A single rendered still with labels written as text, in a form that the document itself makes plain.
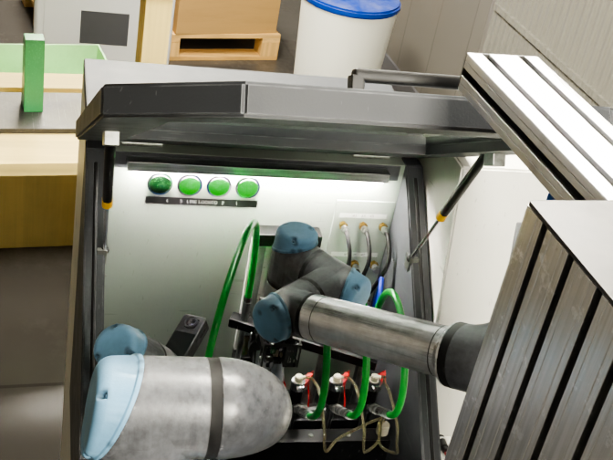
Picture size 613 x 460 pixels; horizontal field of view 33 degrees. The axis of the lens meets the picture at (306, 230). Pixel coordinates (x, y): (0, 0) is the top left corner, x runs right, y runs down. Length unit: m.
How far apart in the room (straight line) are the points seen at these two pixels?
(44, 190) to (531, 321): 3.45
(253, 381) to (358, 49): 4.42
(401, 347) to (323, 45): 4.11
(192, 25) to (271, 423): 5.03
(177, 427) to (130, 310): 1.14
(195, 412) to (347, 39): 4.44
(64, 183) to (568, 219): 3.45
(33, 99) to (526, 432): 2.81
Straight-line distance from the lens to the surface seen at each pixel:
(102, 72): 2.25
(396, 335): 1.51
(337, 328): 1.57
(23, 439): 3.48
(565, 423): 0.85
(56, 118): 3.52
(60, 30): 4.69
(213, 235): 2.17
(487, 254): 2.09
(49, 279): 4.16
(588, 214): 0.89
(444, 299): 2.09
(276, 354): 1.89
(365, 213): 2.21
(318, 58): 5.56
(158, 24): 3.14
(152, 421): 1.14
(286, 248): 1.76
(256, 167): 2.07
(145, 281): 2.22
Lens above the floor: 2.42
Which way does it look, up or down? 31 degrees down
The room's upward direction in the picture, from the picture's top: 11 degrees clockwise
